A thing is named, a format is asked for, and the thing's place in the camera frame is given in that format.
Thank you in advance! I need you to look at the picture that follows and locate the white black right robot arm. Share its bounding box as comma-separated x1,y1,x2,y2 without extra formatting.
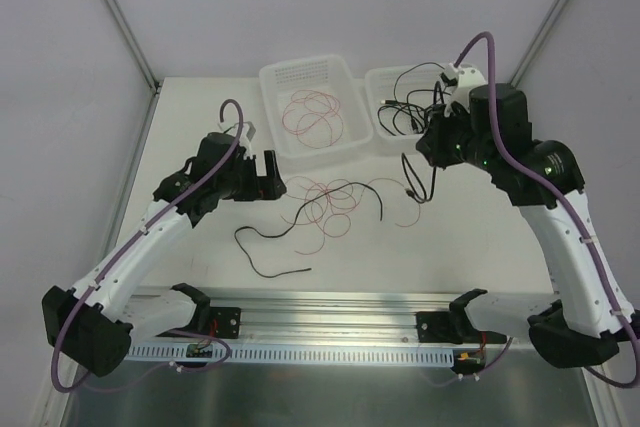
416,83,639,368

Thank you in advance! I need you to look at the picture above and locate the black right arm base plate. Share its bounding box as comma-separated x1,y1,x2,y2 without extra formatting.
415,311,482,345

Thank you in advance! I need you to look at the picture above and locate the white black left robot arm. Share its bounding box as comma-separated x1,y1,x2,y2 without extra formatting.
42,132,286,377

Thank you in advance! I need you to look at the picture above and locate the black USB cable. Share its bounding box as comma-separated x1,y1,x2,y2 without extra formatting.
377,96,426,138

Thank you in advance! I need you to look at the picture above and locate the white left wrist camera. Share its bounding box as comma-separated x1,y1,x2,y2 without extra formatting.
218,121,256,159

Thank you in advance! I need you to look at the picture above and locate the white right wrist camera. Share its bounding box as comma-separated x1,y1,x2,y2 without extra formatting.
440,63,487,116

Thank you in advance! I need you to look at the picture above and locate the white left plastic basket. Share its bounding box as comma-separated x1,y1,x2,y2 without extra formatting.
259,54,373,172

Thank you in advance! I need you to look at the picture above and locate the white right plastic basket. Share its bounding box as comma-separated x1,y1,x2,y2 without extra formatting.
364,61,450,156

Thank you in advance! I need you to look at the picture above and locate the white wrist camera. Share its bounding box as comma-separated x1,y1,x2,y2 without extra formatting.
440,63,487,116
218,121,256,159

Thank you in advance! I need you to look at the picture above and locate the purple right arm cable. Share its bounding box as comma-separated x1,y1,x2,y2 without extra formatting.
424,31,640,388

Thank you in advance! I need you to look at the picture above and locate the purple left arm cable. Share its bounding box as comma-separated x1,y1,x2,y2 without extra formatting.
49,99,246,393

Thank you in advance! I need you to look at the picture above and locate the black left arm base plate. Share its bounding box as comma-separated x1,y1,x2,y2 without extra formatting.
190,306,242,339

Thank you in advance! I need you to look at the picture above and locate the white plastic basket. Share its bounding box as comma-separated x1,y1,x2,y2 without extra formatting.
259,54,373,172
364,61,450,156

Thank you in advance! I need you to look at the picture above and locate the aluminium mounting rail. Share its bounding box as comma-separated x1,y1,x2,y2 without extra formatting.
124,289,551,348

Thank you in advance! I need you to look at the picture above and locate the white slotted cable duct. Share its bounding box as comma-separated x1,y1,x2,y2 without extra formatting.
126,342,454,368

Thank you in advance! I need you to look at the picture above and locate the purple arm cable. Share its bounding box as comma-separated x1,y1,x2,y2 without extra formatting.
424,31,640,388
49,99,246,393

